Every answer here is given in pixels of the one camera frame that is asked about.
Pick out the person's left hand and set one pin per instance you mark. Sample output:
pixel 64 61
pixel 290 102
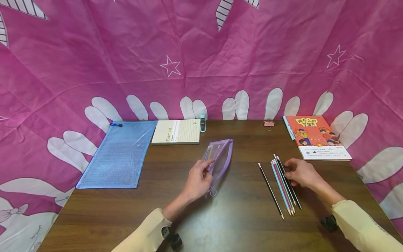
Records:
pixel 198 182

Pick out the person's right hand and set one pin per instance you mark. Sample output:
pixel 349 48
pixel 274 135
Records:
pixel 303 173

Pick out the person's left thumb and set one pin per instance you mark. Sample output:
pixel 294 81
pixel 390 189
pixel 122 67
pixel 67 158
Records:
pixel 208 176

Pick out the person's left index finger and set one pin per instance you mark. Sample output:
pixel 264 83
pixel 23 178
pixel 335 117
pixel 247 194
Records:
pixel 206 162

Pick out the person's right thumb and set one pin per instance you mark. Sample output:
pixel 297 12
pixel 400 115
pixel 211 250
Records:
pixel 295 182

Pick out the person's right fingers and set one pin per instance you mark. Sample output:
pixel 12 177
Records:
pixel 291 166

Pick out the purple transparent pencil pouch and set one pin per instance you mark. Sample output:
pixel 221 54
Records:
pixel 223 157

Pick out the person's right forearm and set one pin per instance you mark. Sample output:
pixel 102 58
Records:
pixel 359 220

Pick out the person's left forearm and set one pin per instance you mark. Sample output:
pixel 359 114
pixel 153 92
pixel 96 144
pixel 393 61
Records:
pixel 148 231

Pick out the black white striped pencil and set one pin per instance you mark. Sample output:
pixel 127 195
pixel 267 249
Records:
pixel 285 180

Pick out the pink pencil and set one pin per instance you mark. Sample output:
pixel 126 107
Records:
pixel 284 189

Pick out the light blue pencil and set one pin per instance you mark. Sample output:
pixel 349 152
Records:
pixel 280 188

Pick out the light blue pen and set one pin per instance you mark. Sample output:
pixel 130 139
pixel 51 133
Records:
pixel 288 128

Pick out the orange cartoon book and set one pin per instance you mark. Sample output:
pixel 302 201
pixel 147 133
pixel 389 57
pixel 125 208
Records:
pixel 315 134

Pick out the small teal stapler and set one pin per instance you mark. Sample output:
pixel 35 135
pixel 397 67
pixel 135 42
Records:
pixel 202 123

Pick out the cream notepad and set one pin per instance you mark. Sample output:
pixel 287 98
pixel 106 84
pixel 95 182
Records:
pixel 176 132

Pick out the pink binder clip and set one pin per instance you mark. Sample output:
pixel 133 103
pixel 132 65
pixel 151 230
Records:
pixel 269 123

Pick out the black wrist band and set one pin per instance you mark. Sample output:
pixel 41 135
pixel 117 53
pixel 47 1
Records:
pixel 329 223
pixel 171 238

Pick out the blue mesh zip pouch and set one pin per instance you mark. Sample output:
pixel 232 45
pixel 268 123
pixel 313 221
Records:
pixel 118 155

